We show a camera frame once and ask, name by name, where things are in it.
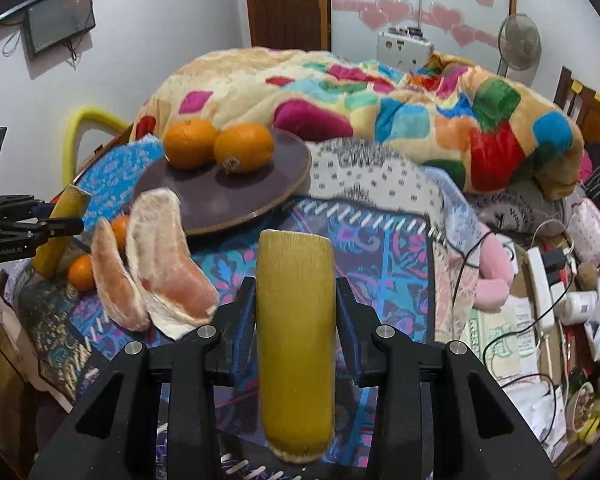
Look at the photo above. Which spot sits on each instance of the yellow foam tube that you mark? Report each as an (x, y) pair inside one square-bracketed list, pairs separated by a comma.
[(81, 120)]

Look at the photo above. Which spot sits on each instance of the blue patterned cloth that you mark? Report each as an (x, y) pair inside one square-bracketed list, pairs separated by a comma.
[(111, 180)]

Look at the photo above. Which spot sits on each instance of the white standing fan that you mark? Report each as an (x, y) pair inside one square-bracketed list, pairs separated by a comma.
[(519, 44)]

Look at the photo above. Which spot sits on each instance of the white bottle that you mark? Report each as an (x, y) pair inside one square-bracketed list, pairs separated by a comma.
[(577, 307)]

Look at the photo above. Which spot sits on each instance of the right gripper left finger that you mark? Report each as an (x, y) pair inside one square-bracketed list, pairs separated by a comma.
[(214, 354)]

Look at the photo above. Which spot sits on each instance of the white patterned pillow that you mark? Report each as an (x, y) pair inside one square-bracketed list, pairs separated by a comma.
[(372, 174)]

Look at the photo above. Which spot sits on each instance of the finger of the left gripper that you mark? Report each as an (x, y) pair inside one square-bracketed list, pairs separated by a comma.
[(39, 208), (50, 228)]

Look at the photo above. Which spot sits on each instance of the wardrobe with pink hearts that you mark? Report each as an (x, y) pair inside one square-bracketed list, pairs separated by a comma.
[(466, 28)]

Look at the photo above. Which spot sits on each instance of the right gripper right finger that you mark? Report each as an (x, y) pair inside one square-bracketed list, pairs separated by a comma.
[(379, 355)]

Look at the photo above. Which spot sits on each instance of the large pomelo segment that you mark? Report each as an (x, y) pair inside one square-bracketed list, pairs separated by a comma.
[(177, 294)]

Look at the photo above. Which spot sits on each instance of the small pomelo segment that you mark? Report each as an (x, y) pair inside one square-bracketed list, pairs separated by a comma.
[(116, 289)]

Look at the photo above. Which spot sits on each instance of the brown wooden door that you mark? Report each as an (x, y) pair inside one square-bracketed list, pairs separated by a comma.
[(290, 24)]

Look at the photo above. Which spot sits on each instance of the wooden headboard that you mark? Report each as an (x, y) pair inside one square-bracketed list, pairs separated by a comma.
[(580, 103)]

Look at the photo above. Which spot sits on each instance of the round dark brown plate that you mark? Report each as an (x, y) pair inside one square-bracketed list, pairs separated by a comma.
[(212, 200)]

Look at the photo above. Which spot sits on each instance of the small tangerine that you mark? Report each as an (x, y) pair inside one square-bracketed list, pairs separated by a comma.
[(119, 227), (80, 274)]

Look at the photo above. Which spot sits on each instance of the pink plush toy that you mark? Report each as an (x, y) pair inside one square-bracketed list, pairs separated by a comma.
[(496, 273)]

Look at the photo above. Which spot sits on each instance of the white box appliance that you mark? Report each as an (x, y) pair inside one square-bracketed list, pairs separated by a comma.
[(405, 49)]

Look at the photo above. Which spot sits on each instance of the large orange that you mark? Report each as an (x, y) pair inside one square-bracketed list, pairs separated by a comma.
[(244, 148), (189, 145)]

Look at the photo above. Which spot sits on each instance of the colourful patchwork blanket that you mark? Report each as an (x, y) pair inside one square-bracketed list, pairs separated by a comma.
[(486, 131)]

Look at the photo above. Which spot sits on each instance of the white power strip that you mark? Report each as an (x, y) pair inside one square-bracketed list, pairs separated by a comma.
[(543, 298)]

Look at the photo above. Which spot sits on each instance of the small wall monitor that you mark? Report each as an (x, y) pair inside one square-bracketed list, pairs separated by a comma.
[(52, 22)]

